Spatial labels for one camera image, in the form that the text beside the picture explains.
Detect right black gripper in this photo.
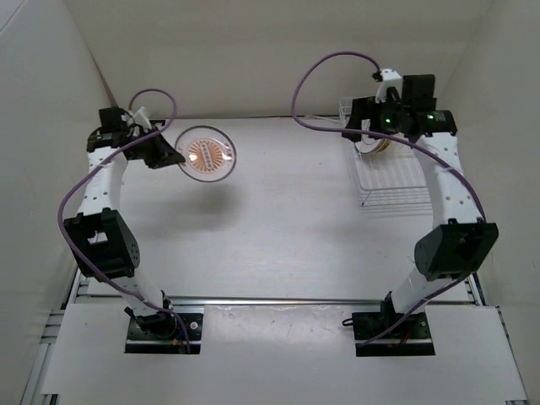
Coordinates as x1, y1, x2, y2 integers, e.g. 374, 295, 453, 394
341, 93, 408, 143

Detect white plate green rim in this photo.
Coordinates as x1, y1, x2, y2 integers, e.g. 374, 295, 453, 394
354, 134, 380, 154

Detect orange sunburst plate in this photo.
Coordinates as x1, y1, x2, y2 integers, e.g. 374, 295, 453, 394
174, 125, 237, 183

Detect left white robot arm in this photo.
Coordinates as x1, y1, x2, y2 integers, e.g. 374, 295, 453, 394
58, 107, 185, 338

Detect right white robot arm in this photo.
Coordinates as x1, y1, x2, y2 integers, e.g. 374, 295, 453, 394
342, 69, 499, 338

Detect cream yellow plate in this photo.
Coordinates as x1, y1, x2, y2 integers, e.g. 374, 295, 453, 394
376, 138, 394, 153

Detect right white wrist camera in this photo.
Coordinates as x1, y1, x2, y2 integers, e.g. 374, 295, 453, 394
372, 68, 403, 104

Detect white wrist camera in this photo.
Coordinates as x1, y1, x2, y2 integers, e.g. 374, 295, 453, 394
372, 68, 403, 104
127, 106, 152, 129

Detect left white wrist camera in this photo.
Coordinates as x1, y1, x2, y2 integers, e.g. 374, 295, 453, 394
127, 106, 152, 129

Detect white wire dish rack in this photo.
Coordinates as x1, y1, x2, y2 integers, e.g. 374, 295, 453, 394
338, 96, 440, 210

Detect metal rail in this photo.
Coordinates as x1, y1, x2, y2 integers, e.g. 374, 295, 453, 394
74, 294, 476, 306

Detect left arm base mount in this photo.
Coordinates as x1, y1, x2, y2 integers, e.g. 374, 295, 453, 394
124, 307, 203, 355

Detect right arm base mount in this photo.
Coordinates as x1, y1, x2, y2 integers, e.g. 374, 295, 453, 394
342, 294, 435, 358

